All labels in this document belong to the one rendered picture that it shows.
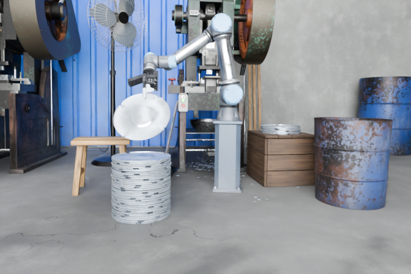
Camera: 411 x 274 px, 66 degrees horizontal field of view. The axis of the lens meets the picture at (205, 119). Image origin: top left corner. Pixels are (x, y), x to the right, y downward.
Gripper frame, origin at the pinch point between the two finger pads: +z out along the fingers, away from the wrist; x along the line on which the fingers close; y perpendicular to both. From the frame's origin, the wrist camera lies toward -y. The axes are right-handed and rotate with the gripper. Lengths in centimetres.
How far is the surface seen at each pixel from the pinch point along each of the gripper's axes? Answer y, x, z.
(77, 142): -40, 35, 3
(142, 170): 1.5, 6.1, 42.1
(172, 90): 16, 57, -67
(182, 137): 24, 81, -38
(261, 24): 85, 12, -95
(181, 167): 24, 98, -20
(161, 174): 10.0, 10.5, 41.1
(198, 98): 37, 63, -64
